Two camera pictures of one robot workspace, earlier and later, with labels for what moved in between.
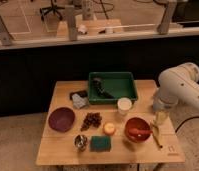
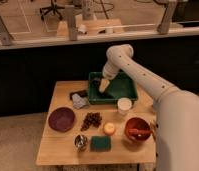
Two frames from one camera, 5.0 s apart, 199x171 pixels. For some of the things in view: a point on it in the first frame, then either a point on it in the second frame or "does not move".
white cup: [124, 106] does not move
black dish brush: [98, 83] does not move
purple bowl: [61, 119] does not move
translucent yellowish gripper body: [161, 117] → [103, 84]
